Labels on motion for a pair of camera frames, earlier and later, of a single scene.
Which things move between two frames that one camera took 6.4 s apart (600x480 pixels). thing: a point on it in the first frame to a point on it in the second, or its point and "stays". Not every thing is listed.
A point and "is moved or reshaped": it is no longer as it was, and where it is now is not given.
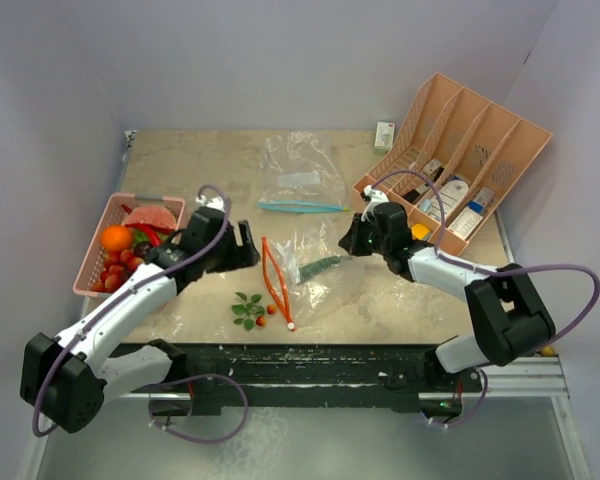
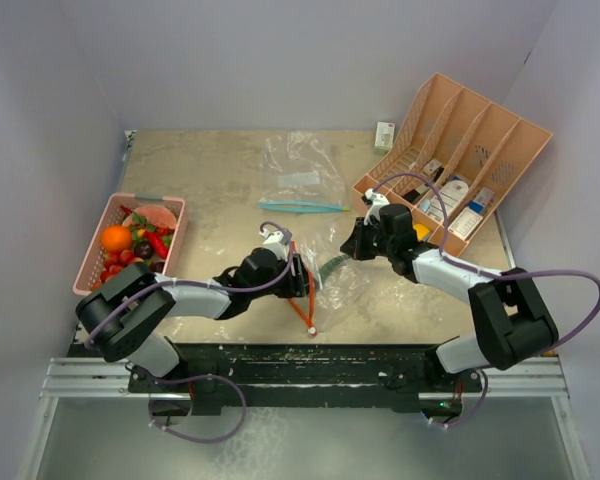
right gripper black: x=351 y=241 stays
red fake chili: x=153 y=236 stays
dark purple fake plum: x=141 y=248 stays
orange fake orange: x=116 y=238 stays
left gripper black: x=238 y=256 to x=296 y=284
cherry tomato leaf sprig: x=250 y=308 to x=140 y=227
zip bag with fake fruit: x=299 y=175 stays
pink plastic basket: x=114 y=215 stays
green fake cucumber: x=307 y=270 is moved or reshaped
